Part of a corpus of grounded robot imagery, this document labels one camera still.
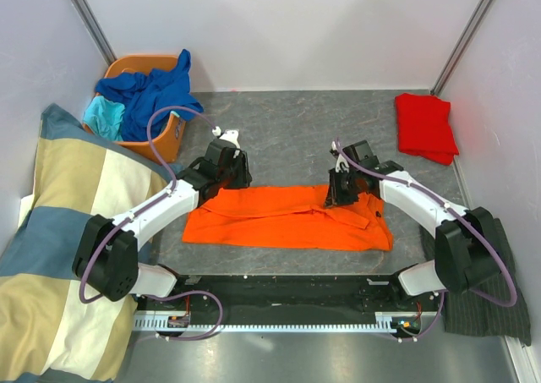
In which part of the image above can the orange t shirt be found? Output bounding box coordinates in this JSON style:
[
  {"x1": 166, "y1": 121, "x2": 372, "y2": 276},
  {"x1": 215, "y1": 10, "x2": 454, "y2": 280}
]
[{"x1": 183, "y1": 185, "x2": 393, "y2": 251}]

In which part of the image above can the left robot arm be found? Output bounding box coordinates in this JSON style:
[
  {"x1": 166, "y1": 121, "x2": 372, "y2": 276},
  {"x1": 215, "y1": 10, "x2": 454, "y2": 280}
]
[{"x1": 73, "y1": 129, "x2": 252, "y2": 309}]

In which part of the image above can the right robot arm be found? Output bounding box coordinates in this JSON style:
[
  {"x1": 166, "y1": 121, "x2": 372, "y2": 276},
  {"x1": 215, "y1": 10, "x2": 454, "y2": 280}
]
[{"x1": 325, "y1": 140, "x2": 503, "y2": 310}]

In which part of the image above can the orange plastic basket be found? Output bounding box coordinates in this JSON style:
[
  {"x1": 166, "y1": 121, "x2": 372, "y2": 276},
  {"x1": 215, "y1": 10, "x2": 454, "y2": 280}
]
[{"x1": 83, "y1": 55, "x2": 187, "y2": 162}]

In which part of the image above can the folded red t shirt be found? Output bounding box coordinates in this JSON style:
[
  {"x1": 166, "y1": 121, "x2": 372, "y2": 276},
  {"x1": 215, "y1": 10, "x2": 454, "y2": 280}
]
[{"x1": 395, "y1": 93, "x2": 460, "y2": 166}]

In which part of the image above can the blue t shirt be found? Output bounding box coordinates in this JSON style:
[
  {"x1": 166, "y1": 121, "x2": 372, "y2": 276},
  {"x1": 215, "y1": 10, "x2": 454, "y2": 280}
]
[{"x1": 96, "y1": 49, "x2": 204, "y2": 142}]

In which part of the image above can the teal t shirt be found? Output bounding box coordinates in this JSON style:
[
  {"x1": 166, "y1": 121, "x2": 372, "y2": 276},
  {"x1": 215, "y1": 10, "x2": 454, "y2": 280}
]
[{"x1": 83, "y1": 96, "x2": 125, "y2": 141}]

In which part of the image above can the dark striped cloth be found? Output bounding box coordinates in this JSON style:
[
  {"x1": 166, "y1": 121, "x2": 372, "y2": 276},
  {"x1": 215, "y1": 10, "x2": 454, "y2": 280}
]
[{"x1": 419, "y1": 218, "x2": 532, "y2": 347}]

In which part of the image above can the blue beige checked pillow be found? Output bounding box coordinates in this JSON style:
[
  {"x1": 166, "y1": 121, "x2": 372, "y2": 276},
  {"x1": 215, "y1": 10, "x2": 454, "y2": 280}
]
[{"x1": 1, "y1": 104, "x2": 169, "y2": 382}]

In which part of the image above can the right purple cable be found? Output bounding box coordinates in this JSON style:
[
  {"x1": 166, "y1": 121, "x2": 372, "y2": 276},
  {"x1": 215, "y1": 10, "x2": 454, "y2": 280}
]
[{"x1": 333, "y1": 136, "x2": 518, "y2": 344}]

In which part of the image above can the purple cable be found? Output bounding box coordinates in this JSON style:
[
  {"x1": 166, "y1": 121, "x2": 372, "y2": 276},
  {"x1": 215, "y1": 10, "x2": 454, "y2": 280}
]
[
  {"x1": 333, "y1": 136, "x2": 518, "y2": 344},
  {"x1": 79, "y1": 105, "x2": 224, "y2": 342}
]

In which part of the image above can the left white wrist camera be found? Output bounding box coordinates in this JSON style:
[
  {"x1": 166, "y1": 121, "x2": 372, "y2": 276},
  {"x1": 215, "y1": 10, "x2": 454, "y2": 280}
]
[{"x1": 211, "y1": 126, "x2": 240, "y2": 149}]

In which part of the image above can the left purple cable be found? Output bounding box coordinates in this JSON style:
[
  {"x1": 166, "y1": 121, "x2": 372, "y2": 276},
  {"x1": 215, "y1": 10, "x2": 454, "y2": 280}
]
[{"x1": 79, "y1": 105, "x2": 224, "y2": 342}]

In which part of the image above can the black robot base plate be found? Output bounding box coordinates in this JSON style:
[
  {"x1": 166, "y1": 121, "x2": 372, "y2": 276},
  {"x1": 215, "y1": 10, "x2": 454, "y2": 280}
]
[{"x1": 137, "y1": 275, "x2": 437, "y2": 324}]

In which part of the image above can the white slotted cable duct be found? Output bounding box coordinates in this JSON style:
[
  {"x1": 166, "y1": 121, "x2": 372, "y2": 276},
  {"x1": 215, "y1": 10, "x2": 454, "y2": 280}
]
[{"x1": 132, "y1": 311, "x2": 420, "y2": 333}]

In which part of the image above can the left aluminium frame post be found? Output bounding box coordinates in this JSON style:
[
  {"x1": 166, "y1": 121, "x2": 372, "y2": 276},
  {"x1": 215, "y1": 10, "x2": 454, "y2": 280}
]
[{"x1": 70, "y1": 0, "x2": 117, "y2": 65}]

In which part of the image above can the aluminium frame post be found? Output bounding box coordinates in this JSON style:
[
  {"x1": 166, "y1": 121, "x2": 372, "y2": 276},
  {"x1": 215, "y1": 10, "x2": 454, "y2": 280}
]
[
  {"x1": 429, "y1": 0, "x2": 496, "y2": 96},
  {"x1": 70, "y1": 0, "x2": 117, "y2": 65}
]

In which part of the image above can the right aluminium frame post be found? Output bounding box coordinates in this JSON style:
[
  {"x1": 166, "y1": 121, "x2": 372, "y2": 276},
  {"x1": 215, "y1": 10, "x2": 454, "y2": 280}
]
[{"x1": 429, "y1": 0, "x2": 496, "y2": 96}]

